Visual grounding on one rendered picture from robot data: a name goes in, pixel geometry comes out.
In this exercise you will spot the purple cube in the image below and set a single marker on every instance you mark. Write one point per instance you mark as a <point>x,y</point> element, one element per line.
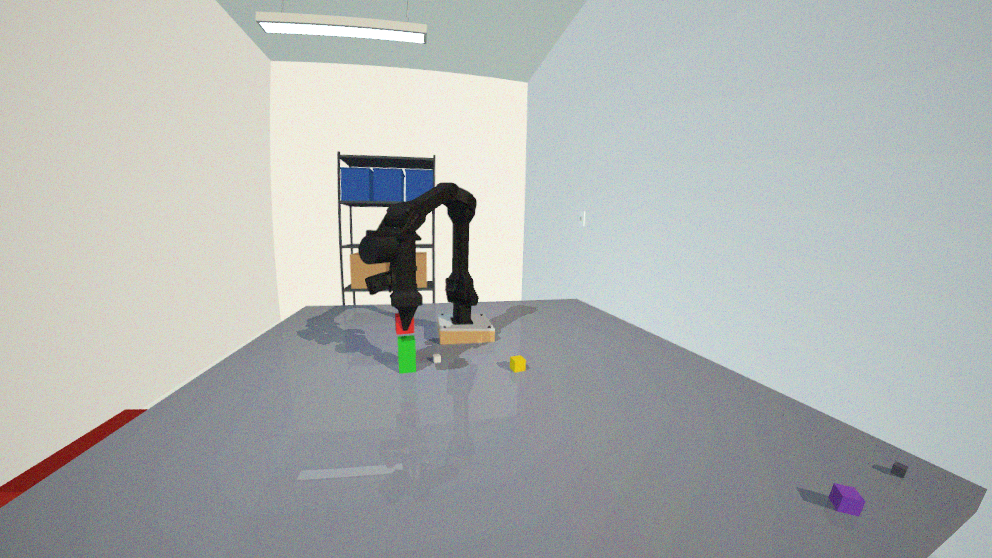
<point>846,499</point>

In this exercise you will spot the red block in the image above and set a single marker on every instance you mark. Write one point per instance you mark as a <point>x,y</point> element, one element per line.
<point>399,328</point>

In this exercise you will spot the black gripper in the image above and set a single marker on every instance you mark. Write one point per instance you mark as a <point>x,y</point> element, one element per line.
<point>406,298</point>

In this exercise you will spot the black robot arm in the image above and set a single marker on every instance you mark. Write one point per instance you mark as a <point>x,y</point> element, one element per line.
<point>395,240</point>

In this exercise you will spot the green block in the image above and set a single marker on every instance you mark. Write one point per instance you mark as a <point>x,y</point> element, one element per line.
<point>406,346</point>
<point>407,364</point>

